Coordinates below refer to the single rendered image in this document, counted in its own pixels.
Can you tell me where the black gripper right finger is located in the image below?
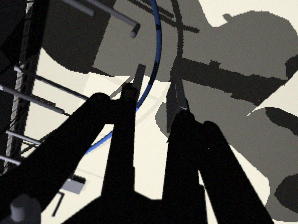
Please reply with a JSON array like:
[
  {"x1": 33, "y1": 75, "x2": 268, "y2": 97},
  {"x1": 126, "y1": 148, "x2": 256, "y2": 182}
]
[{"x1": 162, "y1": 74, "x2": 275, "y2": 224}]

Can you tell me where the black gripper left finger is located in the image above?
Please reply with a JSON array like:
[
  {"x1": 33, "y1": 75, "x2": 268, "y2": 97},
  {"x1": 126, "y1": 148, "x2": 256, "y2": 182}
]
[{"x1": 0, "y1": 64, "x2": 146, "y2": 224}]

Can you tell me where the blue cable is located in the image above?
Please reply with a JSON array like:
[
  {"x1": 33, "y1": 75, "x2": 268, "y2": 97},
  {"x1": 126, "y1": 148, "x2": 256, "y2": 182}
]
[{"x1": 85, "y1": 0, "x2": 162, "y2": 155}]

